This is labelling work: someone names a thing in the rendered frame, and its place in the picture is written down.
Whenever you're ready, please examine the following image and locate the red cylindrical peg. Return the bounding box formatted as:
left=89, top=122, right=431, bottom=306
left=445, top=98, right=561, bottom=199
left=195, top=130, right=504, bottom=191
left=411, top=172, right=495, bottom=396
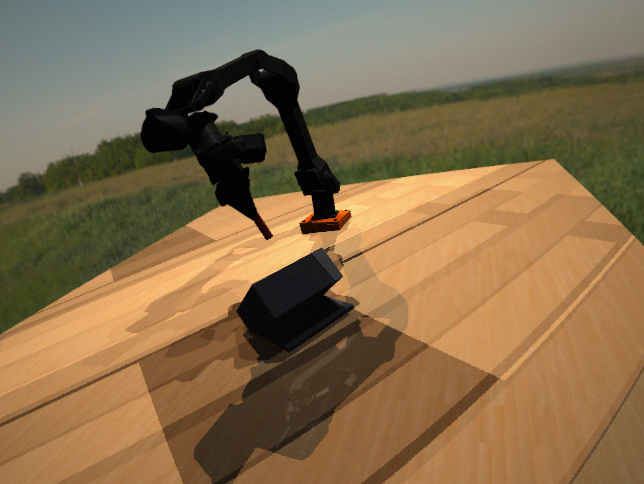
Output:
left=252, top=214, right=273, bottom=240

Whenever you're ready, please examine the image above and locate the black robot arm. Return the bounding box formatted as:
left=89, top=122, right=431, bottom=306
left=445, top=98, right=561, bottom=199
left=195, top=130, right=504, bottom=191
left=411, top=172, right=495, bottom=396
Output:
left=140, top=49, right=340, bottom=220

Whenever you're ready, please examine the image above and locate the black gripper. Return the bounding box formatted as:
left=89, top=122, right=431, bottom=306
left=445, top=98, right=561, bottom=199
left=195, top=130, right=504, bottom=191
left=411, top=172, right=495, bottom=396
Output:
left=194, top=133, right=258, bottom=221

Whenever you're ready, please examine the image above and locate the grey metal panel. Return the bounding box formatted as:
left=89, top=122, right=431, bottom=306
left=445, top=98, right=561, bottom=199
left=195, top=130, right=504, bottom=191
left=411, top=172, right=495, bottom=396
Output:
left=237, top=247, right=354, bottom=352

